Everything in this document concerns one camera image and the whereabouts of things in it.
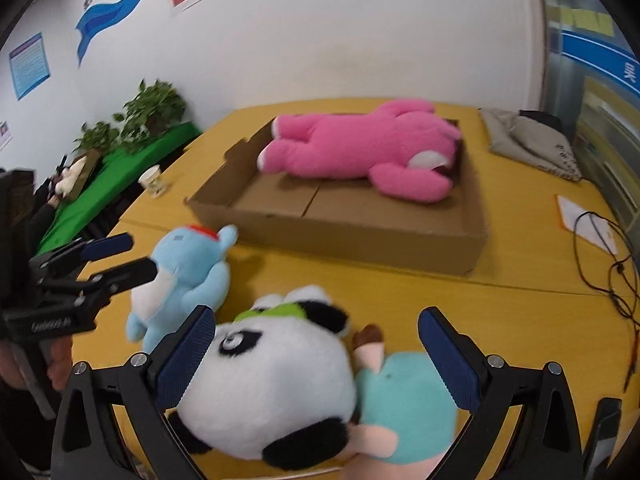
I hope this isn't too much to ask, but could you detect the paper cup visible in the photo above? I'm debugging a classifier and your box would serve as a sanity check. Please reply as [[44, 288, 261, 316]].
[[138, 165, 166, 198]]

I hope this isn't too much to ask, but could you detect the panda plush toy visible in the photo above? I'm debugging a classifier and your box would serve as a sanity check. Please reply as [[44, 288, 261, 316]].
[[168, 285, 357, 471]]

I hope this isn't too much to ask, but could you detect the black cable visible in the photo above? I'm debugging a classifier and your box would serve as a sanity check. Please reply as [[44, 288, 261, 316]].
[[572, 210, 640, 394]]

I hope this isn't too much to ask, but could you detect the person in black clothes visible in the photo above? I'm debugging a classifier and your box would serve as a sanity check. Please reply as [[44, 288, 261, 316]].
[[27, 156, 67, 256]]

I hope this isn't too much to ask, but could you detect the cardboard box tray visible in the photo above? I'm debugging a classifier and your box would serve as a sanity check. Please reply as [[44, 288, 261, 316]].
[[186, 125, 489, 275]]

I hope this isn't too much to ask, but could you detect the light blue plush toy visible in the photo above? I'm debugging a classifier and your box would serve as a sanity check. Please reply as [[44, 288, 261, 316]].
[[125, 224, 238, 353]]

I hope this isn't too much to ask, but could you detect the green covered table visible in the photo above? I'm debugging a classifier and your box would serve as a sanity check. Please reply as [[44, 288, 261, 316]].
[[38, 122, 201, 254]]

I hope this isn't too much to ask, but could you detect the box with white plush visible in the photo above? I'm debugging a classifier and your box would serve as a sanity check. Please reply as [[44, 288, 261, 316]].
[[55, 150, 102, 203]]

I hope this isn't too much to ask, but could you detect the grey cloth bag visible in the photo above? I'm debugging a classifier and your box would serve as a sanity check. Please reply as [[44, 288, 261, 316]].
[[480, 108, 582, 182]]

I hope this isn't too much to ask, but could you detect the potted green plant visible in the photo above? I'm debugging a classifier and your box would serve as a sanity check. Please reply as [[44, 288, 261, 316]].
[[113, 79, 186, 153], [75, 122, 119, 155]]

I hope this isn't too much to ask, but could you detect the person's left hand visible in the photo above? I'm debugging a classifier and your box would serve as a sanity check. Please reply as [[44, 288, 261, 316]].
[[0, 336, 73, 392]]

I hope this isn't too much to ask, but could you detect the teal and pink plush toy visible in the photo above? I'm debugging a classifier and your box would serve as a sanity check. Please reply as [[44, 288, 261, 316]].
[[340, 324, 458, 479]]

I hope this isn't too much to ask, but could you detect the white paper card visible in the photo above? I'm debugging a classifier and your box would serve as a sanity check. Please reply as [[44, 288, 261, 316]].
[[556, 195, 618, 256]]

